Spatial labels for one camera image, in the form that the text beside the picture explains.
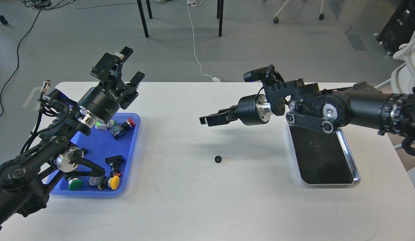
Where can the yellow push button switch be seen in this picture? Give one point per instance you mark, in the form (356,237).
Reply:
(103,182)

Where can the black equipment case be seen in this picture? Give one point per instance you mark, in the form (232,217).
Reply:
(400,27)

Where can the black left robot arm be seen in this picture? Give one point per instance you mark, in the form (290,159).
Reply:
(48,155)

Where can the green white selector switch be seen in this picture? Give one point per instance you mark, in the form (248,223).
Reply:
(102,126)

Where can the white office chair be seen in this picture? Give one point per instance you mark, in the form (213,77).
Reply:
(402,79)

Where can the green push button switch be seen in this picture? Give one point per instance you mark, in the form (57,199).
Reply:
(74,183)

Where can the black push button switch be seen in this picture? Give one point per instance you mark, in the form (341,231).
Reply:
(114,163)

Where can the small black gear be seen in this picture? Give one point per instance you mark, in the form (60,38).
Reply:
(218,159)

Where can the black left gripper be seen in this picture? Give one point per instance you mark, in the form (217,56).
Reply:
(103,101)

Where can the white rolling chair base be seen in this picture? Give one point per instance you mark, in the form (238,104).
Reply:
(290,11)

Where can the silver metal tray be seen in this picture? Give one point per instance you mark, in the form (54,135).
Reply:
(323,159)

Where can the black table leg right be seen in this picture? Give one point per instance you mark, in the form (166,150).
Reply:
(219,15)

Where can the black table leg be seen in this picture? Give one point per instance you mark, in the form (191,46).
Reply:
(219,15)
(142,15)

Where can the black table leg left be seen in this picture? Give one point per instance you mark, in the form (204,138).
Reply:
(142,15)

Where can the blue plastic tray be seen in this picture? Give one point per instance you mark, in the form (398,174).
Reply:
(100,145)

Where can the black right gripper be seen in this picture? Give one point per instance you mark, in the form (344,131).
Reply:
(251,110)

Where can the red push button switch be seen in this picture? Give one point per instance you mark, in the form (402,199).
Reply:
(119,130)

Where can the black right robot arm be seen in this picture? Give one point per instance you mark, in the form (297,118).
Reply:
(306,106)

